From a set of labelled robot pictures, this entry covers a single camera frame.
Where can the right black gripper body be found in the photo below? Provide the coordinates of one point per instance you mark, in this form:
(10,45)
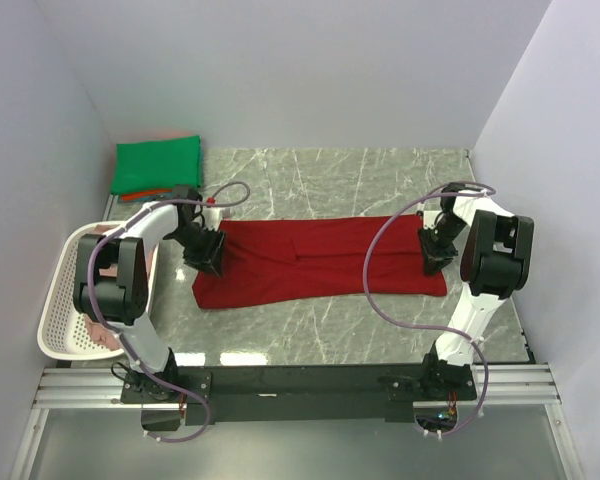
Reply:
(445,232)

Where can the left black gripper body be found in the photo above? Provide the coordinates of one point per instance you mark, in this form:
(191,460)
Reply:
(200,244)

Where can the red t shirt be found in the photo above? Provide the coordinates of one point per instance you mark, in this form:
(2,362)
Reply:
(271,261)

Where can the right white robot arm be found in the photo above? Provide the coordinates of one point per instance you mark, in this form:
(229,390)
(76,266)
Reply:
(495,248)

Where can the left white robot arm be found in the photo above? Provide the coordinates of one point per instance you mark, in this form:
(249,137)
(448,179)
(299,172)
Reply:
(184,208)

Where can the orange folded t shirt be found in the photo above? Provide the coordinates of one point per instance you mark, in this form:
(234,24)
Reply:
(145,196)

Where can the green folded t shirt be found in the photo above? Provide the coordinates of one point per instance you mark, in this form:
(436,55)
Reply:
(157,164)

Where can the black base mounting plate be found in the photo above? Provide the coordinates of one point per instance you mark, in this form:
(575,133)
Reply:
(318,392)

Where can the pink t shirt in basket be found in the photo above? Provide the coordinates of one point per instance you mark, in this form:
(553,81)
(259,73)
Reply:
(97,333)

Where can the white plastic laundry basket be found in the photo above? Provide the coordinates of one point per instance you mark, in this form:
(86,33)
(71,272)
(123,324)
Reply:
(55,320)

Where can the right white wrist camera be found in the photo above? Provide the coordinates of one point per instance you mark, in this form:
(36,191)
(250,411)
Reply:
(429,218)

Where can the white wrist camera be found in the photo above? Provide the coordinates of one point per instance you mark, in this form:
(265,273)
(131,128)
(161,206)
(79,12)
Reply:
(214,216)
(429,218)

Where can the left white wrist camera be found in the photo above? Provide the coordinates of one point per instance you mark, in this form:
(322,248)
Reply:
(214,216)

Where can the aluminium rail frame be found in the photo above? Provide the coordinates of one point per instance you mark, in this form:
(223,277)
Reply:
(96,389)

